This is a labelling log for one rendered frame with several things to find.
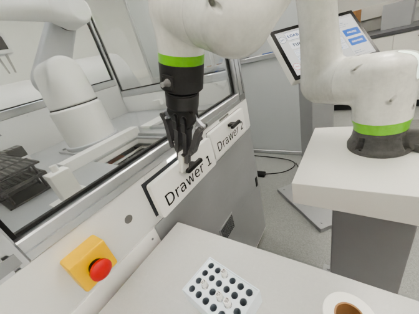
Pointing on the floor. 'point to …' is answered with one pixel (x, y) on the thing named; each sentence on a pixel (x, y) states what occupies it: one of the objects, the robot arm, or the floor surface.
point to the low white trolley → (294, 283)
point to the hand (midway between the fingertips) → (183, 161)
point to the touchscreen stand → (307, 111)
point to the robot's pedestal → (370, 250)
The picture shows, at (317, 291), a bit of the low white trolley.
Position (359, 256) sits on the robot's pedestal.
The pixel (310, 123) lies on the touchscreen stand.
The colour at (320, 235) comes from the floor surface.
